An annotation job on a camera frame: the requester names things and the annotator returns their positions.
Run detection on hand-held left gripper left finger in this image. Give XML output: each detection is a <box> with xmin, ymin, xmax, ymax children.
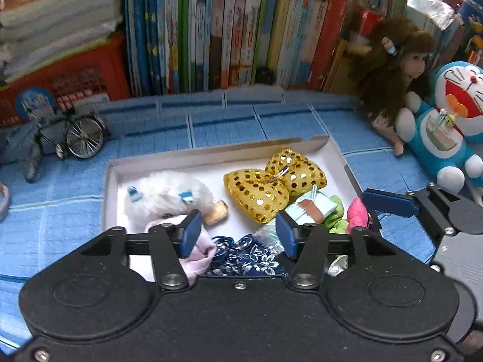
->
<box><xmin>72</xmin><ymin>209</ymin><xmax>203</xmax><ymax>290</ymax></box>

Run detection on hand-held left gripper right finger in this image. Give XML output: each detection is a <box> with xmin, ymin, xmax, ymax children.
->
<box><xmin>275</xmin><ymin>211</ymin><xmax>410</xmax><ymax>290</ymax></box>

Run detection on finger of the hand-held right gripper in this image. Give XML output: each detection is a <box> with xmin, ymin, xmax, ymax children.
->
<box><xmin>361</xmin><ymin>182</ymin><xmax>483</xmax><ymax>237</ymax></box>

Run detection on pink sock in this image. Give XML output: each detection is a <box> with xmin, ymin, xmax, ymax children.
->
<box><xmin>145</xmin><ymin>214</ymin><xmax>218</xmax><ymax>286</ymax></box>

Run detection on light green patterned pouch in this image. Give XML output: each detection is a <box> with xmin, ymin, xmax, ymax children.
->
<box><xmin>256</xmin><ymin>190</ymin><xmax>337</xmax><ymax>254</ymax></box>

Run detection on white cardboard box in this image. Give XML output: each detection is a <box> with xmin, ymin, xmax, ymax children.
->
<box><xmin>102</xmin><ymin>134</ymin><xmax>382</xmax><ymax>284</ymax></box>

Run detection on dark blue floral cloth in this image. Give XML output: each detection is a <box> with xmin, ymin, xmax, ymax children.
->
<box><xmin>205</xmin><ymin>233</ymin><xmax>288</xmax><ymax>277</ymax></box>

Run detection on gold sequin bow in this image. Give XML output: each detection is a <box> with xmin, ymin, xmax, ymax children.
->
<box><xmin>223</xmin><ymin>148</ymin><xmax>328</xmax><ymax>224</ymax></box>

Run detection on white plush toy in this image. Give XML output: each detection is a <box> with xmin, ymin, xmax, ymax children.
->
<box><xmin>124</xmin><ymin>170</ymin><xmax>229</xmax><ymax>231</ymax></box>

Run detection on blue cat plush toy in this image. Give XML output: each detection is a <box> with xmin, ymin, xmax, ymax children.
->
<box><xmin>395</xmin><ymin>61</ymin><xmax>483</xmax><ymax>194</ymax></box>

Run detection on brown-haired doll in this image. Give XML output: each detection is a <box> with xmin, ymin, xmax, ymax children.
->
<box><xmin>345</xmin><ymin>17</ymin><xmax>439</xmax><ymax>158</ymax></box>

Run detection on blue checked tablecloth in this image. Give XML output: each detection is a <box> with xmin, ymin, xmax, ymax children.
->
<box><xmin>0</xmin><ymin>86</ymin><xmax>440</xmax><ymax>352</ymax></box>

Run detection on miniature black bicycle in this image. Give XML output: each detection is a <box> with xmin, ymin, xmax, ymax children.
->
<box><xmin>0</xmin><ymin>111</ymin><xmax>111</xmax><ymax>182</ymax></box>

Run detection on small black box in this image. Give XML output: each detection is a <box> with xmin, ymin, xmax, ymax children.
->
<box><xmin>254</xmin><ymin>67</ymin><xmax>276</xmax><ymax>86</ymax></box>

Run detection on red shiny canister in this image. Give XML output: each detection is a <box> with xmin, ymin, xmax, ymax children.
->
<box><xmin>358</xmin><ymin>9</ymin><xmax>386</xmax><ymax>35</ymax></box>

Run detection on blue printed box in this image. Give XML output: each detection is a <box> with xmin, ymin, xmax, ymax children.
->
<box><xmin>458</xmin><ymin>0</ymin><xmax>483</xmax><ymax>65</ymax></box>

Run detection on silver foil bag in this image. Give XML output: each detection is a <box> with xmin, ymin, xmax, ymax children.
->
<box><xmin>407</xmin><ymin>0</ymin><xmax>458</xmax><ymax>30</ymax></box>

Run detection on row of books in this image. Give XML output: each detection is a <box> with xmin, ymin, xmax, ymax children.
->
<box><xmin>122</xmin><ymin>0</ymin><xmax>409</xmax><ymax>97</ymax></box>

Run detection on stack of notebooks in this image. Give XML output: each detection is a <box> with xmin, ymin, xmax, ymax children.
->
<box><xmin>0</xmin><ymin>0</ymin><xmax>126</xmax><ymax>84</ymax></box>

